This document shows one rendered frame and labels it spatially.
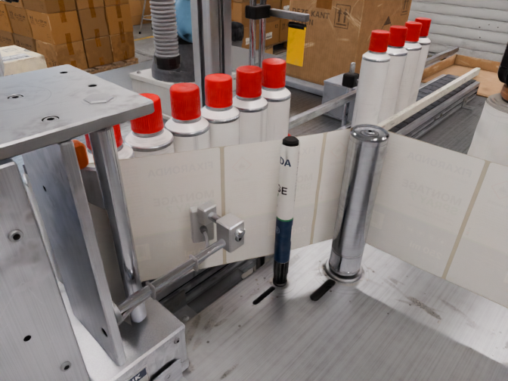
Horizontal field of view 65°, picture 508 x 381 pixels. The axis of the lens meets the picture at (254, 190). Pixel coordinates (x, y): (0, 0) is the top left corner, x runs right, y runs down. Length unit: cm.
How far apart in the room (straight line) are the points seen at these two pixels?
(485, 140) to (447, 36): 453
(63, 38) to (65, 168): 379
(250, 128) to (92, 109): 32
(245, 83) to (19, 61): 50
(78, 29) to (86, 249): 385
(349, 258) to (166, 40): 35
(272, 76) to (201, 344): 34
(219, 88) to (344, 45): 75
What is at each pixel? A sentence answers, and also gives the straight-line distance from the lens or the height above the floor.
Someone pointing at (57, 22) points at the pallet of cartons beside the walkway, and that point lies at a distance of 399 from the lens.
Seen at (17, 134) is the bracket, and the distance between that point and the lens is 23.
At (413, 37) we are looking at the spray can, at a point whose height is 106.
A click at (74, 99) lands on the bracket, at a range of 27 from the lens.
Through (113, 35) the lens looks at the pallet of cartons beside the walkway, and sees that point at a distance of 429.
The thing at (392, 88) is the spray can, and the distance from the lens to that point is 88.
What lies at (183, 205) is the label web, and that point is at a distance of 39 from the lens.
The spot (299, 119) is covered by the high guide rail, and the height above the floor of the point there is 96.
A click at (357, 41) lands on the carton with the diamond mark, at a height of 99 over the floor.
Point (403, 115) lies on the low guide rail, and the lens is 92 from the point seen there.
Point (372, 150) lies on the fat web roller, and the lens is 40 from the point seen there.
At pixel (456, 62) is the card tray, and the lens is 174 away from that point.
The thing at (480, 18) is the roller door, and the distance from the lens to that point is 501.
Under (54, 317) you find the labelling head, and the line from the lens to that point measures 28.
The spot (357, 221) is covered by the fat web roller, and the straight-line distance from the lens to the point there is 45.
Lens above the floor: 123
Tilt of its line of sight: 33 degrees down
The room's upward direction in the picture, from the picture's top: 1 degrees clockwise
